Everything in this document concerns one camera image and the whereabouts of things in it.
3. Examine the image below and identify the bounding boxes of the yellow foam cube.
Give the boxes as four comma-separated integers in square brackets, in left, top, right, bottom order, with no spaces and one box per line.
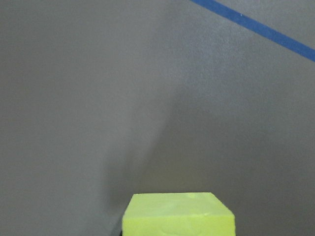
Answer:
[122,192,236,236]

